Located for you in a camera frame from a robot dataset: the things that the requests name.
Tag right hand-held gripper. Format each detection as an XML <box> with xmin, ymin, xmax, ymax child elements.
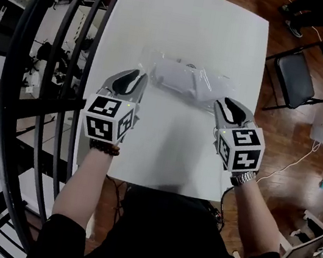
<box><xmin>202</xmin><ymin>94</ymin><xmax>273</xmax><ymax>178</ymax></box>

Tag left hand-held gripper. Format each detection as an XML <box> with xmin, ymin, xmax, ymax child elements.
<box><xmin>75</xmin><ymin>61</ymin><xmax>151</xmax><ymax>150</ymax></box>

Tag clear plastic bag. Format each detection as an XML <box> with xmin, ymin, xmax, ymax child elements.
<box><xmin>132</xmin><ymin>43</ymin><xmax>246</xmax><ymax>118</ymax></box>

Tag person's left forearm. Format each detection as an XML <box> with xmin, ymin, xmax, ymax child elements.
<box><xmin>49</xmin><ymin>139</ymin><xmax>116</xmax><ymax>233</ymax></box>

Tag person's right forearm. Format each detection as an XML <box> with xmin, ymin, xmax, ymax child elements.
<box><xmin>221</xmin><ymin>175</ymin><xmax>292</xmax><ymax>258</ymax></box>

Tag silver metal wristwatch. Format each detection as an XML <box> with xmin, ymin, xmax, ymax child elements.
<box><xmin>228</xmin><ymin>167</ymin><xmax>259</xmax><ymax>190</ymax></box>

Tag black folding chair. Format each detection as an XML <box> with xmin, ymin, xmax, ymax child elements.
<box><xmin>256</xmin><ymin>31</ymin><xmax>323</xmax><ymax>122</ymax></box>

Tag white box device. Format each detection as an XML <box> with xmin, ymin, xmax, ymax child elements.
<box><xmin>308</xmin><ymin>121</ymin><xmax>323</xmax><ymax>145</ymax></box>

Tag black metal railing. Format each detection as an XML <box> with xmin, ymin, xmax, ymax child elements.
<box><xmin>0</xmin><ymin>0</ymin><xmax>142</xmax><ymax>258</ymax></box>

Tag person's black clothing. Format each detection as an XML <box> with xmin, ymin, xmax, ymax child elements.
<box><xmin>26</xmin><ymin>167</ymin><xmax>310</xmax><ymax>258</ymax></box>

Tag open wooden box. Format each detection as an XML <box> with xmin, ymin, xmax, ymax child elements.
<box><xmin>276</xmin><ymin>205</ymin><xmax>323</xmax><ymax>258</ymax></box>

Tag brown bead bracelet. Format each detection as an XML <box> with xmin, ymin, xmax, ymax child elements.
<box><xmin>87</xmin><ymin>138</ymin><xmax>122</xmax><ymax>158</ymax></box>

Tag white floor cable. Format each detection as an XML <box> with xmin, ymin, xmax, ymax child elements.
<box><xmin>255</xmin><ymin>89</ymin><xmax>323</xmax><ymax>195</ymax></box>

